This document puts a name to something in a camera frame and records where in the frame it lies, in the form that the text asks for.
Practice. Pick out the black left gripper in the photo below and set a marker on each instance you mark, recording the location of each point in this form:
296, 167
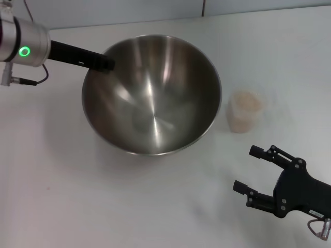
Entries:
67, 54

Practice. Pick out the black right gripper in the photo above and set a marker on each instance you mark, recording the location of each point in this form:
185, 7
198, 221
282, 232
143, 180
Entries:
300, 191

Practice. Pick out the stainless steel mixing bowl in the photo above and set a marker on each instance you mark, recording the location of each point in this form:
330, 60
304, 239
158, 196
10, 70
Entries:
155, 103

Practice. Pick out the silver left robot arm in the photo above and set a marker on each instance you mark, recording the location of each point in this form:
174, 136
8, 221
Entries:
31, 41

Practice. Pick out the clear plastic cup of rice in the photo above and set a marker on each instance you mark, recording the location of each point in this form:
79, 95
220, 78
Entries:
243, 113

